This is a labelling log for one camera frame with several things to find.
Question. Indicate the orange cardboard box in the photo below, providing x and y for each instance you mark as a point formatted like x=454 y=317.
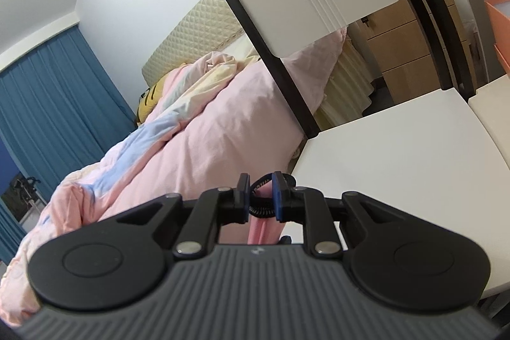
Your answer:
x=500 y=29

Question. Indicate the white chair with black frame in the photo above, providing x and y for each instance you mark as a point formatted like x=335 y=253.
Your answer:
x=398 y=149
x=494 y=105

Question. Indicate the yellow plush toy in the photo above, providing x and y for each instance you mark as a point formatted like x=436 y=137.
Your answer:
x=149 y=101

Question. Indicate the cream bed skirt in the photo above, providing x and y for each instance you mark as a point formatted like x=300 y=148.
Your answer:
x=346 y=85

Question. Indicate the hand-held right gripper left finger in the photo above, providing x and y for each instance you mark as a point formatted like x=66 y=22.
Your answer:
x=244 y=200

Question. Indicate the bed with pink duvet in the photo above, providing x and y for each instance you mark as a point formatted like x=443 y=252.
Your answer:
x=199 y=133

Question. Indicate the pink towel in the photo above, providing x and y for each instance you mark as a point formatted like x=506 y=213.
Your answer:
x=263 y=230

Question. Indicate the blue curtain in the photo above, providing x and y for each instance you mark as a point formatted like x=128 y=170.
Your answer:
x=48 y=105

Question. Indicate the cream quilted headboard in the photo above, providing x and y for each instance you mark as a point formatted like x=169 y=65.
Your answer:
x=191 y=33

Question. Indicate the small key in lock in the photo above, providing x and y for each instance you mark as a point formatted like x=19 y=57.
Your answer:
x=364 y=22

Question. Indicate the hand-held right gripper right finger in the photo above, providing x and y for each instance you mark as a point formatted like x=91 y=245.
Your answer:
x=278 y=200

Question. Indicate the wooden drawer cabinet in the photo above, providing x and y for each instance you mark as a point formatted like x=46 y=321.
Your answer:
x=402 y=61

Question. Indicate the black metal stand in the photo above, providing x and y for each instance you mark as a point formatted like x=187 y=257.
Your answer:
x=26 y=188

